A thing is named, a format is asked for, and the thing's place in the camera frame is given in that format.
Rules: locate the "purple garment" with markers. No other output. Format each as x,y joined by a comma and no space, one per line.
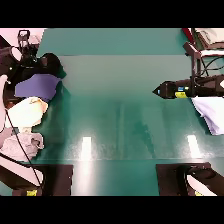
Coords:
36,86

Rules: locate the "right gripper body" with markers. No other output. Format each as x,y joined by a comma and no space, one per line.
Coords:
176,89

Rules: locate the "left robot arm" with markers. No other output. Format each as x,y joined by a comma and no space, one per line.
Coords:
15,68

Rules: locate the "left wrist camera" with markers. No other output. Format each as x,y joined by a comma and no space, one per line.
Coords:
24,35

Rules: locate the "black garment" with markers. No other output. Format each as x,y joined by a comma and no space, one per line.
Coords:
51,63

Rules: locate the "white garment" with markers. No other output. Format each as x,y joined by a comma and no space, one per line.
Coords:
211,111

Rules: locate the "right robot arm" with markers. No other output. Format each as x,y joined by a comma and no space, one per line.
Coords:
211,85

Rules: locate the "pale grey garment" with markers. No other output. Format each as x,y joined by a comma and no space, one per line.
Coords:
20,145

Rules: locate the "cream garment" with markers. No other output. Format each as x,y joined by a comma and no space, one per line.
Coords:
25,111

